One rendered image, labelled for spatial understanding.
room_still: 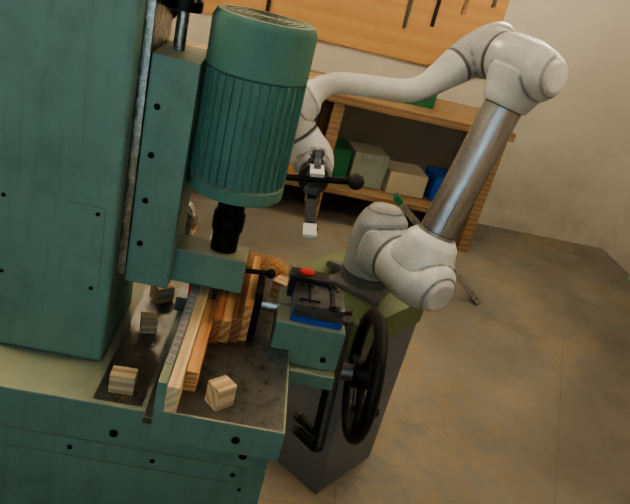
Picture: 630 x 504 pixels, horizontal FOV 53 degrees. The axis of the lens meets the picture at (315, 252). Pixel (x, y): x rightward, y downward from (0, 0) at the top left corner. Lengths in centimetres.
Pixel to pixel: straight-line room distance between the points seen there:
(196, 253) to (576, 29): 400
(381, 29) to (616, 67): 168
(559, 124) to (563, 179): 43
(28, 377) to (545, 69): 129
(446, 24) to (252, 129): 359
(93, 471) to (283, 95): 77
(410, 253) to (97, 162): 92
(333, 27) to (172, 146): 342
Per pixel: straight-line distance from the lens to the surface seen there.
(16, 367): 129
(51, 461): 133
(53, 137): 112
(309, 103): 158
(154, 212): 116
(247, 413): 107
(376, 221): 185
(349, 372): 137
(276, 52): 104
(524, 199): 513
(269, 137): 108
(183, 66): 108
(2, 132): 115
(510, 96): 168
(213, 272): 123
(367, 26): 449
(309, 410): 211
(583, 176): 524
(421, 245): 172
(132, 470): 129
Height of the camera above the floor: 159
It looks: 25 degrees down
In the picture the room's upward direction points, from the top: 15 degrees clockwise
